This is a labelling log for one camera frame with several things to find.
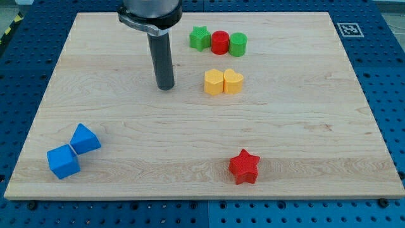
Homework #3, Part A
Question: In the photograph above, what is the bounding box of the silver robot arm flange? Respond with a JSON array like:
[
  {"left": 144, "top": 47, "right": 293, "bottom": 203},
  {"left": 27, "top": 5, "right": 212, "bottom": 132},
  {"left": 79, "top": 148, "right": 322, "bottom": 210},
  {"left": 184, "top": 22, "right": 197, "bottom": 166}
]
[{"left": 117, "top": 0, "right": 182, "bottom": 37}]

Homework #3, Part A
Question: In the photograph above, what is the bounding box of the blue triangle block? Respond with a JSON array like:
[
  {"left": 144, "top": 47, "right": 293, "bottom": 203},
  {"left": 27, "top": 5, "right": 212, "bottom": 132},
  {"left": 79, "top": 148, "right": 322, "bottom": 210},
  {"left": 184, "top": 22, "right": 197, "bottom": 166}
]
[{"left": 70, "top": 123, "right": 101, "bottom": 155}]

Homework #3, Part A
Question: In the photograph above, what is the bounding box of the yellow hexagon block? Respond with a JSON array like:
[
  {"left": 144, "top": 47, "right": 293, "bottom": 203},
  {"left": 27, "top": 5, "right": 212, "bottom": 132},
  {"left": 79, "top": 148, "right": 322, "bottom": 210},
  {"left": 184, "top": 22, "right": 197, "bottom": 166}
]
[{"left": 204, "top": 69, "right": 224, "bottom": 96}]

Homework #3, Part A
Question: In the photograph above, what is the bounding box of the yellow heart block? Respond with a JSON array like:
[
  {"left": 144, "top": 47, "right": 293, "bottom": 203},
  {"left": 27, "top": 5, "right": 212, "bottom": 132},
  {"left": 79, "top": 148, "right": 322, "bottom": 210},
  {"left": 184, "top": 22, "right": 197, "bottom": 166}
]
[{"left": 223, "top": 68, "right": 244, "bottom": 94}]

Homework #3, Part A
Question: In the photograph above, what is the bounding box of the wooden board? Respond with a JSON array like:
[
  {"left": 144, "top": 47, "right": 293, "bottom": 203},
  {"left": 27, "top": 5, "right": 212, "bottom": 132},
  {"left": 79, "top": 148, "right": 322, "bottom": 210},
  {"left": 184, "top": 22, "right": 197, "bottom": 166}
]
[{"left": 4, "top": 12, "right": 404, "bottom": 200}]

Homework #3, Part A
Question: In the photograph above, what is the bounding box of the red star block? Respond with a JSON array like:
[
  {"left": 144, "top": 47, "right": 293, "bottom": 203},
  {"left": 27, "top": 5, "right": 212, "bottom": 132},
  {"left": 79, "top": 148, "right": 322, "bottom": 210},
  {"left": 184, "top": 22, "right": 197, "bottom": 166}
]
[{"left": 228, "top": 149, "right": 260, "bottom": 185}]

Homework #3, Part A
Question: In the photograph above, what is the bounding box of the green star block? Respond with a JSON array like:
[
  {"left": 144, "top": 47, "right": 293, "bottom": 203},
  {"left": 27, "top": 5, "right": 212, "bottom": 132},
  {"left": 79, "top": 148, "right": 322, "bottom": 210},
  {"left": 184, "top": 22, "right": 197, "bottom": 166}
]
[{"left": 189, "top": 26, "right": 211, "bottom": 51}]

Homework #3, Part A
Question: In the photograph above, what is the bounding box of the red cylinder block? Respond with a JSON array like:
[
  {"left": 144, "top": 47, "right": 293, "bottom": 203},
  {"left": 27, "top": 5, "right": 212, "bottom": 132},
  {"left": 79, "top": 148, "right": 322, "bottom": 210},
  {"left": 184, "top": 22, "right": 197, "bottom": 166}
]
[{"left": 211, "top": 30, "right": 229, "bottom": 55}]

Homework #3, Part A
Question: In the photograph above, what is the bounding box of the green cylinder block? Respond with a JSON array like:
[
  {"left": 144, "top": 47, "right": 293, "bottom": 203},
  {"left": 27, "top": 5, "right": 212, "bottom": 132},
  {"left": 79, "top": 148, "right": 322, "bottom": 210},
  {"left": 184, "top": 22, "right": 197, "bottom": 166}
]
[{"left": 228, "top": 32, "right": 247, "bottom": 57}]

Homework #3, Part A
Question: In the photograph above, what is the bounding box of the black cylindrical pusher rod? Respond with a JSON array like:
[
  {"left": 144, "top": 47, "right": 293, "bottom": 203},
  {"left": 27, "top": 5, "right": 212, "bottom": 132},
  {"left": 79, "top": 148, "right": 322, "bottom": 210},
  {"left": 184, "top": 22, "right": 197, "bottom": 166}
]
[{"left": 147, "top": 33, "right": 175, "bottom": 91}]

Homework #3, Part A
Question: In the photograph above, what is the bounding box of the blue cube block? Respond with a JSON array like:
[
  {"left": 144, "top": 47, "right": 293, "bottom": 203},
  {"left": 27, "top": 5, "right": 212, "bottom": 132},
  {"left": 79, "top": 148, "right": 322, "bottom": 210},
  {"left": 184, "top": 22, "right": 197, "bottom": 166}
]
[{"left": 47, "top": 144, "right": 80, "bottom": 179}]

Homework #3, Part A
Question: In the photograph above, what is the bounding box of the white fiducial marker tag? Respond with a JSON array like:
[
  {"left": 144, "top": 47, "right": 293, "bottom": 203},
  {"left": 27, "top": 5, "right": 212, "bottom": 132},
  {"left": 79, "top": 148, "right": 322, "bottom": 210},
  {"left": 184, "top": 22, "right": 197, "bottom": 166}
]
[{"left": 337, "top": 22, "right": 364, "bottom": 37}]

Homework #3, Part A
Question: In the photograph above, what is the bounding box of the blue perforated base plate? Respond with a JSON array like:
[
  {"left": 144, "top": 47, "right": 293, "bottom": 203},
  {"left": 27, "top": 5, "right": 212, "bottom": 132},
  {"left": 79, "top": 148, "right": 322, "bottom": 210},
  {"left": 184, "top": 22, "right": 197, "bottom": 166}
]
[{"left": 1, "top": 0, "right": 404, "bottom": 227}]

